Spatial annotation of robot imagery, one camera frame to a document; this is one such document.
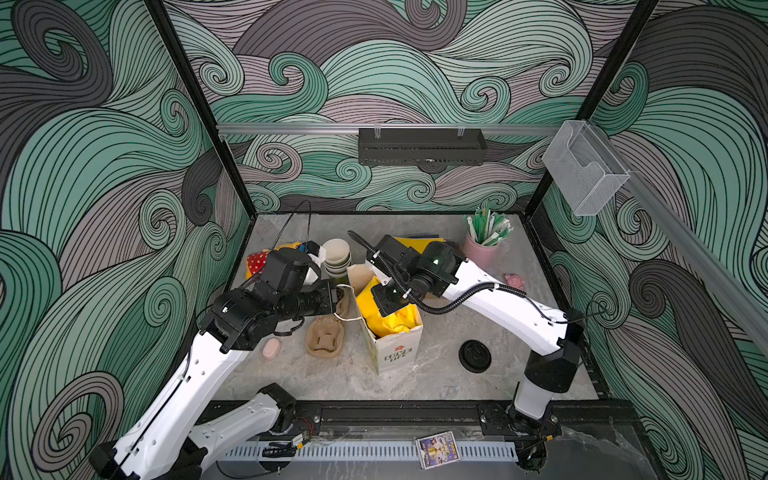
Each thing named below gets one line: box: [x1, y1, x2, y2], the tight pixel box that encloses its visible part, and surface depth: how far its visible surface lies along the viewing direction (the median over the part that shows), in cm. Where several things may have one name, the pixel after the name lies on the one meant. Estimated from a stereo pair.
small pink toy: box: [505, 273, 526, 291], surface depth 99 cm
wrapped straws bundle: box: [467, 207, 514, 246], surface depth 94 cm
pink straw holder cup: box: [463, 235, 499, 270], surface depth 97 cm
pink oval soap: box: [262, 338, 280, 359], surface depth 85 cm
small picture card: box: [416, 430, 461, 470], surface depth 70 cm
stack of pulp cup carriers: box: [306, 284, 362, 359], surface depth 85 cm
